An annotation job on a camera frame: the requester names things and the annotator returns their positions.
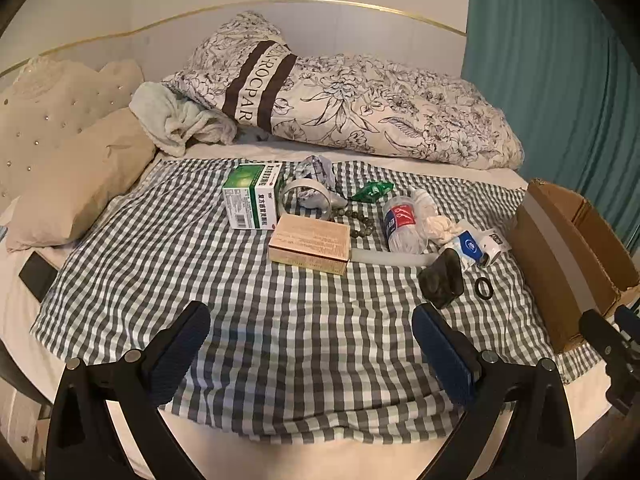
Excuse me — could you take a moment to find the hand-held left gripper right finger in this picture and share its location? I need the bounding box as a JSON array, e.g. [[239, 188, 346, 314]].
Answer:
[[411, 302, 578, 480]]

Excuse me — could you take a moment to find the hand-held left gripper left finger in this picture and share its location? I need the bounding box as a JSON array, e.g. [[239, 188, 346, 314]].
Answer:
[[45, 301, 212, 480]]

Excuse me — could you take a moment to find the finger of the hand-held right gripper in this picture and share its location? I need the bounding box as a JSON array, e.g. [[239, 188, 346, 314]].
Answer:
[[614, 305, 640, 348], [579, 309, 632, 376]]

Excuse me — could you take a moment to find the dark glossy pouch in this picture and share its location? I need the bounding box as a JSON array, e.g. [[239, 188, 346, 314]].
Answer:
[[419, 250, 468, 309]]

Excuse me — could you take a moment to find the brown cardboard box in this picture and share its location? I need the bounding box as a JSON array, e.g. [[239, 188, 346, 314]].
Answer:
[[507, 178, 640, 356]]

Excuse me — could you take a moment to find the blue and white packet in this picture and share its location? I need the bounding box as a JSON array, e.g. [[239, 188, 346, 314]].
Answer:
[[442, 232, 488, 273]]

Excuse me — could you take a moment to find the white plastic strip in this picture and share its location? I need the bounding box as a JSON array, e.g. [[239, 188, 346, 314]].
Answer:
[[350, 247, 436, 267]]

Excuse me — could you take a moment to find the white tissue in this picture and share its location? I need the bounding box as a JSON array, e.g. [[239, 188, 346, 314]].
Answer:
[[425, 212, 463, 248]]

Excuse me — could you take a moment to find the clear plastic bottle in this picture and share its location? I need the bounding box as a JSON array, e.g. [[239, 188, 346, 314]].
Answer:
[[381, 189, 436, 255]]

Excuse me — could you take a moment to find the dark bead bracelet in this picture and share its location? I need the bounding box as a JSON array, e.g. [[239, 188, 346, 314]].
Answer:
[[327, 207, 377, 238]]

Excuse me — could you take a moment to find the tan cardboard packet box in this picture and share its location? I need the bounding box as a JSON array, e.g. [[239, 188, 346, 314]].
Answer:
[[267, 214, 352, 277]]

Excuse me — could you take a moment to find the green medicine box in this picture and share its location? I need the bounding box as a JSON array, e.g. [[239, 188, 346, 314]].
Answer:
[[221, 162, 283, 232]]

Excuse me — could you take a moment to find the green foil wrapper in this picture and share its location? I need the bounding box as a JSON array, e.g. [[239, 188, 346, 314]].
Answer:
[[348, 181, 396, 203]]

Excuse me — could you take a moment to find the white tape roll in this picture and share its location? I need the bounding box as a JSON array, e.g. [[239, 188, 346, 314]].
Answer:
[[279, 178, 335, 221]]

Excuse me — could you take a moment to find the green checkered cloth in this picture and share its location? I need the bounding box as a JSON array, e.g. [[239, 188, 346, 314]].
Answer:
[[30, 157, 606, 448]]

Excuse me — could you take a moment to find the black phone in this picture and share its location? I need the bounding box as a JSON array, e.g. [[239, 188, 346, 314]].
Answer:
[[19, 252, 57, 293]]

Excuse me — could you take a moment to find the beige pillow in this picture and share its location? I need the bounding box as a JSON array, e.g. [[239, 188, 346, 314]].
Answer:
[[5, 107, 157, 253]]

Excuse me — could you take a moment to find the pale green towel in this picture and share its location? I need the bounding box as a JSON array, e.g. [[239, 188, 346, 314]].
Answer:
[[129, 81, 238, 157]]

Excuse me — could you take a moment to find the floral printed duvet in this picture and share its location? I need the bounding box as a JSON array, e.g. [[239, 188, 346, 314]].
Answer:
[[161, 10, 525, 171]]

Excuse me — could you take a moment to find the teal curtain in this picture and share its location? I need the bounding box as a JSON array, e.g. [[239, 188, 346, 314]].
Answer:
[[460, 0, 640, 256]]

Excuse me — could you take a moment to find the beige tufted cushion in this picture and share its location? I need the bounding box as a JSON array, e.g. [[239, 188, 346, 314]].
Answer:
[[0, 55, 146, 211]]

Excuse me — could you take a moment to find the white gold-trimmed headboard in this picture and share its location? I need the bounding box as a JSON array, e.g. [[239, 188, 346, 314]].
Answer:
[[0, 0, 468, 91]]

